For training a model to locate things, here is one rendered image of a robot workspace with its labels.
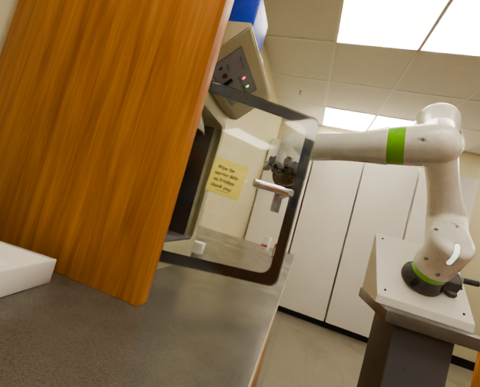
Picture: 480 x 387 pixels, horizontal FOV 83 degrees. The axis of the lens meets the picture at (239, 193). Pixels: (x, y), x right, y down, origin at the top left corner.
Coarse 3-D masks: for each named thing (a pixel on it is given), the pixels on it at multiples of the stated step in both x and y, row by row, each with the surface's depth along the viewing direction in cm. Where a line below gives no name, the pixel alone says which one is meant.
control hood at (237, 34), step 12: (228, 24) 56; (240, 24) 55; (228, 36) 55; (240, 36) 55; (252, 36) 57; (228, 48) 57; (252, 48) 60; (252, 60) 64; (252, 72) 68; (264, 72) 72; (264, 84) 76; (264, 96) 82
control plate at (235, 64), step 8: (240, 48) 58; (232, 56) 59; (240, 56) 61; (216, 64) 59; (224, 64) 60; (232, 64) 62; (240, 64) 63; (216, 72) 61; (224, 72) 63; (232, 72) 64; (240, 72) 66; (248, 72) 67; (216, 80) 64; (224, 80) 65; (240, 80) 69; (248, 80) 70; (240, 88) 72; (248, 88) 74; (256, 88) 76
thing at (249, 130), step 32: (224, 96) 58; (256, 96) 60; (224, 128) 58; (256, 128) 60; (288, 128) 61; (192, 160) 57; (256, 160) 60; (288, 160) 61; (192, 192) 57; (256, 192) 60; (192, 224) 57; (224, 224) 58; (256, 224) 60; (288, 224) 61; (192, 256) 57; (224, 256) 58; (256, 256) 60
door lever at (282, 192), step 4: (256, 180) 55; (260, 180) 55; (252, 184) 55; (256, 184) 55; (260, 184) 55; (264, 184) 55; (268, 184) 55; (272, 184) 55; (260, 188) 56; (264, 188) 55; (268, 188) 55; (272, 188) 55; (276, 188) 55; (280, 188) 56; (284, 188) 56; (276, 192) 56; (280, 192) 56; (284, 192) 56; (288, 192) 56; (292, 192) 56; (280, 196) 60; (284, 196) 61; (288, 196) 56; (292, 196) 56
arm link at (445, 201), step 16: (432, 112) 82; (448, 112) 80; (432, 176) 93; (448, 176) 91; (432, 192) 97; (448, 192) 94; (432, 208) 100; (448, 208) 96; (464, 208) 98; (464, 224) 95
